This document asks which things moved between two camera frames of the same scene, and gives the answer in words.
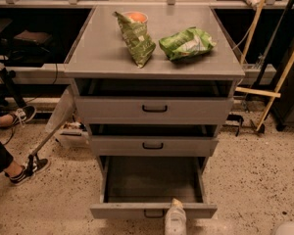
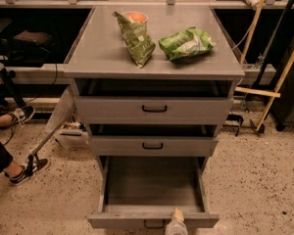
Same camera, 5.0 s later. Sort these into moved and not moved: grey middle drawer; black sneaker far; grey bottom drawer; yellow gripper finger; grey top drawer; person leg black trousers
Moved: yellow gripper finger; grey bottom drawer
Not moved: grey middle drawer; grey top drawer; black sneaker far; person leg black trousers
